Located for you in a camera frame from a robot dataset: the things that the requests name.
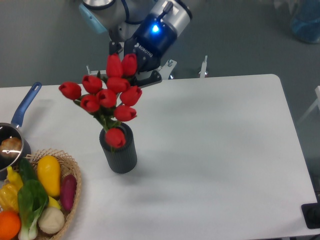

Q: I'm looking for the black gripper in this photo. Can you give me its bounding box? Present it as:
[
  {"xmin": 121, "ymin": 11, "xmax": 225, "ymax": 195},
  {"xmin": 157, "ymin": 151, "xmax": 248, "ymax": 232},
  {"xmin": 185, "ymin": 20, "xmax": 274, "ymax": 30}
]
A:
[{"xmin": 108, "ymin": 13, "xmax": 178, "ymax": 88}]

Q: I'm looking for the red tulip bouquet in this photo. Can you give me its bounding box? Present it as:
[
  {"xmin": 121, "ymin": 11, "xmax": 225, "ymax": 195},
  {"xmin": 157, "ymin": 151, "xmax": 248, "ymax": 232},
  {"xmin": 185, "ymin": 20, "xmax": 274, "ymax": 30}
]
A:
[{"xmin": 58, "ymin": 53, "xmax": 143, "ymax": 150}]

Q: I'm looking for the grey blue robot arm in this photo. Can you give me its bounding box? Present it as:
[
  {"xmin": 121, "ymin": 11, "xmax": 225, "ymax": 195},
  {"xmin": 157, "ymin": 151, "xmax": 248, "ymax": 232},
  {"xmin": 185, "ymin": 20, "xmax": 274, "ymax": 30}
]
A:
[{"xmin": 79, "ymin": 0, "xmax": 197, "ymax": 88}]

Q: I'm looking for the dark grey ribbed vase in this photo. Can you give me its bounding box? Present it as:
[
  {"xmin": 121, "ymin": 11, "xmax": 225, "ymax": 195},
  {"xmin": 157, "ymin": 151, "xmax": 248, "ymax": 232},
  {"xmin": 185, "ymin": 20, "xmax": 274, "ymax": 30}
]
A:
[{"xmin": 99, "ymin": 123, "xmax": 137, "ymax": 174}]

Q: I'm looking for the woven bamboo basket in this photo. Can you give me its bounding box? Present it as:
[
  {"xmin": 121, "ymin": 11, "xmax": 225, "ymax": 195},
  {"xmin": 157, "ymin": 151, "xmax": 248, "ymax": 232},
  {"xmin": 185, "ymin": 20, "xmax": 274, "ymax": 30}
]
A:
[{"xmin": 17, "ymin": 149, "xmax": 82, "ymax": 240}]

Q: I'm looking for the yellow squash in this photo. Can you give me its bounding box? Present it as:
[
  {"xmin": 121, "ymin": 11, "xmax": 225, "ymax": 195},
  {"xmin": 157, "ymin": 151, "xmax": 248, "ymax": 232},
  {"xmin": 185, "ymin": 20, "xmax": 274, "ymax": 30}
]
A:
[{"xmin": 37, "ymin": 155, "xmax": 61, "ymax": 198}]

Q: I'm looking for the purple eggplant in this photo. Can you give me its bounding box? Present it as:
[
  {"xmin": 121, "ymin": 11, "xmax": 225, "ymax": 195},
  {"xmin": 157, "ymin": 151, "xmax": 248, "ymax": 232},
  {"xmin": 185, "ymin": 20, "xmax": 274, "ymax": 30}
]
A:
[{"xmin": 60, "ymin": 174, "xmax": 77, "ymax": 212}]

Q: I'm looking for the brown bun in pan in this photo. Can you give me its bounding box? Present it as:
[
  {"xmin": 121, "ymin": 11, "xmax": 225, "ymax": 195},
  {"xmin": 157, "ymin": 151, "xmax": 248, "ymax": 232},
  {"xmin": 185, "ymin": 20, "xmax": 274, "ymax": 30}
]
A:
[{"xmin": 0, "ymin": 137, "xmax": 22, "ymax": 159}]

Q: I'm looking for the green bok choy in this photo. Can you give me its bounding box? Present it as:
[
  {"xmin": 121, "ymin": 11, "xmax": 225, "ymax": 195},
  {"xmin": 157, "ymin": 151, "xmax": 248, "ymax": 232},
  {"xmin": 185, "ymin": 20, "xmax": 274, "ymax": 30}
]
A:
[{"xmin": 17, "ymin": 179, "xmax": 49, "ymax": 240}]

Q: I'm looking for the blue translucent container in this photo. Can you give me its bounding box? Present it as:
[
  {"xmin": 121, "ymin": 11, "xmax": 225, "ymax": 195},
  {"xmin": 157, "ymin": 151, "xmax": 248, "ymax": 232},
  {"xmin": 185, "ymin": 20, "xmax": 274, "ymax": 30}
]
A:
[{"xmin": 290, "ymin": 0, "xmax": 320, "ymax": 44}]

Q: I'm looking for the white garlic bulb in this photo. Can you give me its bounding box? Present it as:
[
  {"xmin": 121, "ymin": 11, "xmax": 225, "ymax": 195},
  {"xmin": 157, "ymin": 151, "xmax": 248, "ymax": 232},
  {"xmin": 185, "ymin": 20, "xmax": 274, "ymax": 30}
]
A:
[{"xmin": 38, "ymin": 207, "xmax": 65, "ymax": 235}]

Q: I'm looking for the yellow bell pepper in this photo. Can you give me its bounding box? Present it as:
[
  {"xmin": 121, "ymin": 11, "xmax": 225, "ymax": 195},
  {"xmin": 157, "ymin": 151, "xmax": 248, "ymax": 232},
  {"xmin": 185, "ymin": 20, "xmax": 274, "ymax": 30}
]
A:
[{"xmin": 0, "ymin": 183, "xmax": 19, "ymax": 213}]

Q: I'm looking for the orange fruit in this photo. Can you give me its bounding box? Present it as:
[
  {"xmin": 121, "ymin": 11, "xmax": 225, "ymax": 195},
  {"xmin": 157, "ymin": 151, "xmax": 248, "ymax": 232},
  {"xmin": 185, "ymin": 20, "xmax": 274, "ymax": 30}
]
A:
[{"xmin": 0, "ymin": 211, "xmax": 21, "ymax": 240}]

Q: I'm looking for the black device at edge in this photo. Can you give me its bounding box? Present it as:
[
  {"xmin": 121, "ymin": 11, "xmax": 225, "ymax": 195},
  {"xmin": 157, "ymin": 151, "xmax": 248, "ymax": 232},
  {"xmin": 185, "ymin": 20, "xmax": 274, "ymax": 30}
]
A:
[{"xmin": 301, "ymin": 202, "xmax": 320, "ymax": 229}]

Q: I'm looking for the blue handled saucepan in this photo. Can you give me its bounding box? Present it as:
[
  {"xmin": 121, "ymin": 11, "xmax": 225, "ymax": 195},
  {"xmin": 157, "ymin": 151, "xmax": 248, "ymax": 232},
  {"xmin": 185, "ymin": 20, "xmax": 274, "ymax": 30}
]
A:
[{"xmin": 0, "ymin": 82, "xmax": 42, "ymax": 181}]

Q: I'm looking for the white chair frame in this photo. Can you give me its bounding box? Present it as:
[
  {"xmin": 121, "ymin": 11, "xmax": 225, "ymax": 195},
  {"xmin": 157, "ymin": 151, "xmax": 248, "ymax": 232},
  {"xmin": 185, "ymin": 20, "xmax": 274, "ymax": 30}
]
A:
[{"xmin": 297, "ymin": 85, "xmax": 320, "ymax": 126}]

